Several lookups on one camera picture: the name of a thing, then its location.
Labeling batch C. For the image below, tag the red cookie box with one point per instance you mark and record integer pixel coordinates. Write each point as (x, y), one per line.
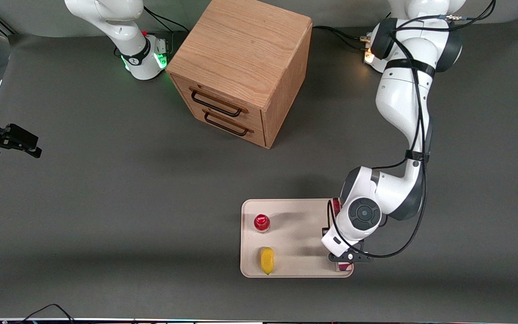
(345, 267)

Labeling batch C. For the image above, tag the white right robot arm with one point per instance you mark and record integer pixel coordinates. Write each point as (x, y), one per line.
(119, 31)

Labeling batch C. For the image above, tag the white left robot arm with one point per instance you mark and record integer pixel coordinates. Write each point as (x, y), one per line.
(403, 99)

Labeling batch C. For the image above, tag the beige plastic tray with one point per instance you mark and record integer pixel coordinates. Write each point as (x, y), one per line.
(299, 234)

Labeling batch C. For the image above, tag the yellow toy fruit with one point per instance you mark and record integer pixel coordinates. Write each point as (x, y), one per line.
(267, 261)

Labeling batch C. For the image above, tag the red capped small bottle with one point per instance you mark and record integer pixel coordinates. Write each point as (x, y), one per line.
(262, 222)

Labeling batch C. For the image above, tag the wooden two-drawer cabinet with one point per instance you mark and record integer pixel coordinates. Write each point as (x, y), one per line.
(241, 45)

